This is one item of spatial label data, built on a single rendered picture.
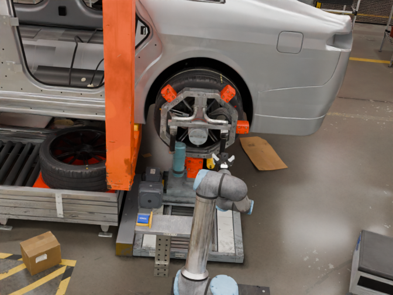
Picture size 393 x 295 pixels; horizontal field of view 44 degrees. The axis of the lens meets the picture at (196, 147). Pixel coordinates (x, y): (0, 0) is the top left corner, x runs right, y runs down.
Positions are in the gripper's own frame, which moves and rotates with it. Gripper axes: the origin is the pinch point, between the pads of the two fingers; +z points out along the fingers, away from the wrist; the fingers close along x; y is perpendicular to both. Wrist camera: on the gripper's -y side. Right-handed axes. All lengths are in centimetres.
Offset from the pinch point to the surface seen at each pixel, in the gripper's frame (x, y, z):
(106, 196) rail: -78, 44, 1
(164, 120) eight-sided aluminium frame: -42, -4, 31
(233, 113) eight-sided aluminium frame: 6.5, -14.6, 29.8
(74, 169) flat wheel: -103, 33, 15
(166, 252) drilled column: -32, 59, -34
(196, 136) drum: -18.5, -2.8, 15.6
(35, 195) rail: -129, 48, 1
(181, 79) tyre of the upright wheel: -32, -32, 42
